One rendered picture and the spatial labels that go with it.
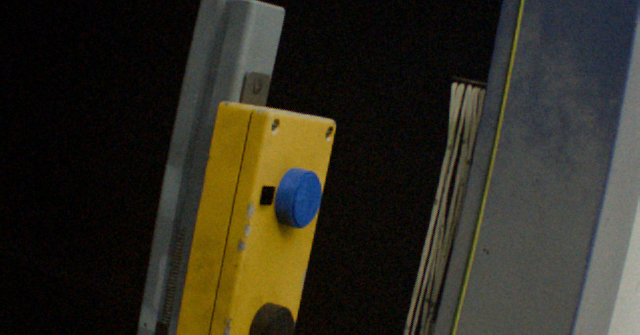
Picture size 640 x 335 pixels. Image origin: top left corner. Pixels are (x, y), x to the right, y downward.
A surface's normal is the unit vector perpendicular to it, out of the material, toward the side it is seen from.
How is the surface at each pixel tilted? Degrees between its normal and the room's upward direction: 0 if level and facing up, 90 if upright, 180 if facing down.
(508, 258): 90
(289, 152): 90
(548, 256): 90
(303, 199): 90
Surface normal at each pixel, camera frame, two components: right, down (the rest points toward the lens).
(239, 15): -0.47, -0.05
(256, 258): 0.86, 0.20
